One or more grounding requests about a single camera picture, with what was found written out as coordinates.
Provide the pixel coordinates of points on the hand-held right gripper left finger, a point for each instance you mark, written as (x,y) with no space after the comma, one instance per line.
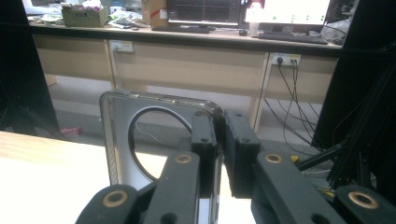
(204,149)

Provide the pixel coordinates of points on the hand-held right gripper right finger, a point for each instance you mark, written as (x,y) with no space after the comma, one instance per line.
(243,155)

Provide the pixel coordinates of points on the grey phone case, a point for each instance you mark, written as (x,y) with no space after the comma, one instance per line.
(120,140)

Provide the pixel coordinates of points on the yellow tape mark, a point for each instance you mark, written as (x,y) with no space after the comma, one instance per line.
(294,159)
(327,191)

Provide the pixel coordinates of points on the long wooden desk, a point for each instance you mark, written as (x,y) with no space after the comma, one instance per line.
(186,71)

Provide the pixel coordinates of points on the black metal stand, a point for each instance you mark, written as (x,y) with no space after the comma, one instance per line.
(358,146)

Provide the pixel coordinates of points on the black keyboard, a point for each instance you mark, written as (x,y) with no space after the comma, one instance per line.
(292,38)
(183,29)

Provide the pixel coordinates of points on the black computer mouse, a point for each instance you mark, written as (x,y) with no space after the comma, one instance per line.
(243,32)

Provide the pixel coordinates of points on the white cup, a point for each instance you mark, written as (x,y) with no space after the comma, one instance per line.
(254,29)

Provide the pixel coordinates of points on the pink packet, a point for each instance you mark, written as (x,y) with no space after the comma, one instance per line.
(71,131)

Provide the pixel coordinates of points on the dark screen monitor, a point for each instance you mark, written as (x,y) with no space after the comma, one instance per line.
(205,11)

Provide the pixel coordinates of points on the brown cardboard box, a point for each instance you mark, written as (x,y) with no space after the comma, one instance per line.
(155,14)

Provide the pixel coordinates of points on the pile of desk papers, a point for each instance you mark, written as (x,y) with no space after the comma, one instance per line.
(124,20)

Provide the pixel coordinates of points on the bright screen monitor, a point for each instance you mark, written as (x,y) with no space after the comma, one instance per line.
(292,11)

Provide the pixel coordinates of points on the grey plastic bag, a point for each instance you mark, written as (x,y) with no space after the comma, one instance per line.
(333,31)

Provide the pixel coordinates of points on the black curtain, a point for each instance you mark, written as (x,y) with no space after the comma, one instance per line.
(21,62)
(364,46)

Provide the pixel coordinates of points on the white table sheet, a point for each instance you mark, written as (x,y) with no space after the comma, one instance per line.
(46,193)

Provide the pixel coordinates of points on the green cardboard box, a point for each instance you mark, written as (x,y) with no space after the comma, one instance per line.
(84,18)

